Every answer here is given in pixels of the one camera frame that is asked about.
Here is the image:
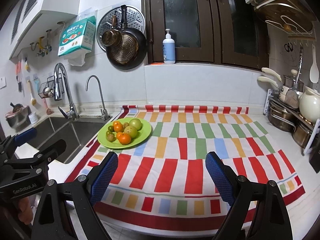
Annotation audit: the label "large green apple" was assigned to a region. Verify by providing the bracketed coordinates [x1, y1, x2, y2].
[129, 118, 142, 130]

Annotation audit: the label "white rice paddle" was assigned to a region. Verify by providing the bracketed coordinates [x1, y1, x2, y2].
[309, 44, 320, 83]

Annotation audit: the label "wooden cutting board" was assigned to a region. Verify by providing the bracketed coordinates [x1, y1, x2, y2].
[254, 0, 314, 32]

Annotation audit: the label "dark brown window sash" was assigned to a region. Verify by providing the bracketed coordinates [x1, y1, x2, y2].
[141, 0, 215, 65]
[212, 0, 270, 71]

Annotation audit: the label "striped colourful tablecloth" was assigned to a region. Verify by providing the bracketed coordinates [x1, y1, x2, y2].
[64, 104, 306, 232]

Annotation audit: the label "white wire rack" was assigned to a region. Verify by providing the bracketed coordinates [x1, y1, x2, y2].
[265, 15, 316, 41]

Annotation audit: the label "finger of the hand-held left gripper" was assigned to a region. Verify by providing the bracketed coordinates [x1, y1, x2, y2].
[0, 139, 67, 179]
[0, 127, 37, 157]

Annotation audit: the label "green plate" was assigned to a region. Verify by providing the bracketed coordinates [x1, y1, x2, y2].
[97, 117, 152, 150]

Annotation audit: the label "black frying pan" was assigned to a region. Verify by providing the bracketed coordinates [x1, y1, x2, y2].
[106, 4, 147, 70]

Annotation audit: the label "thin gooseneck faucet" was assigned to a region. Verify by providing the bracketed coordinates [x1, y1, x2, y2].
[86, 75, 112, 122]

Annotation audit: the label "hanging kitchen utensils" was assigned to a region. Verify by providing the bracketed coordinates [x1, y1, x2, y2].
[15, 57, 29, 93]

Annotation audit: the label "white pot rack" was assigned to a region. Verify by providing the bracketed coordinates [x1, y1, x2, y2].
[264, 89, 320, 155]

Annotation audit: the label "small brass saucepan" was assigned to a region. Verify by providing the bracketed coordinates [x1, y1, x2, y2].
[101, 15, 122, 47]

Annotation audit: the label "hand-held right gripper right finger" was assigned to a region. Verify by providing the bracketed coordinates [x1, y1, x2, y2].
[205, 151, 294, 240]

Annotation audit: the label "black wire basket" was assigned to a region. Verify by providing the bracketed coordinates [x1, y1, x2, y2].
[38, 76, 57, 98]

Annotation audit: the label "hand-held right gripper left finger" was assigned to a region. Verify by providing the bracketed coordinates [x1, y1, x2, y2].
[30, 151, 119, 240]

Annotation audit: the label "wall water valves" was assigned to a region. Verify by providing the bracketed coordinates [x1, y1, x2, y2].
[30, 29, 53, 57]

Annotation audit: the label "dark pot with pink cloth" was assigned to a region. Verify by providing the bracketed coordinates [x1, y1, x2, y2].
[5, 102, 29, 132]

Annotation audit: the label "person's left hand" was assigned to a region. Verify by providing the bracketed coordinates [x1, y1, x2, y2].
[14, 196, 34, 225]

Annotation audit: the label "dish brush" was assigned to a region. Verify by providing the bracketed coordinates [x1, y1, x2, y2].
[26, 80, 38, 105]

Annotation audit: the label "white pump bottle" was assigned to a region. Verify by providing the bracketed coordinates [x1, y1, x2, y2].
[162, 29, 176, 65]

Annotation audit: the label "cream jug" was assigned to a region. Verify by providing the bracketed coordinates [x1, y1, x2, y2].
[299, 87, 320, 124]

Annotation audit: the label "chrome kitchen faucet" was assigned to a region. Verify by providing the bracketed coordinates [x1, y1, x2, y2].
[54, 63, 80, 121]

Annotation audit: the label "steel pot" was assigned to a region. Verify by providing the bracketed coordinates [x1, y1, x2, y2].
[269, 100, 297, 132]
[292, 120, 313, 146]

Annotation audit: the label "brass perforated strainer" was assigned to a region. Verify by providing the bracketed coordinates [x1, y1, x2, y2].
[107, 34, 139, 64]

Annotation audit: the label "yellow-green apple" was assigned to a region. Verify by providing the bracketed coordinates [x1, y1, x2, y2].
[124, 126, 138, 138]

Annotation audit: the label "cream-handled pan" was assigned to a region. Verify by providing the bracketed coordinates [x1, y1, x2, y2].
[257, 76, 290, 102]
[262, 67, 299, 90]

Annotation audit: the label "round steel steamer plate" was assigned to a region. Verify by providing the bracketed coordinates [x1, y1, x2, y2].
[96, 5, 145, 53]

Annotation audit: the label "steel sink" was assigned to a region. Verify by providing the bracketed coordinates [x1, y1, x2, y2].
[15, 116, 110, 164]

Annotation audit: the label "paper towel pack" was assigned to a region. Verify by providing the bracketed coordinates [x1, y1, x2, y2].
[57, 15, 97, 67]

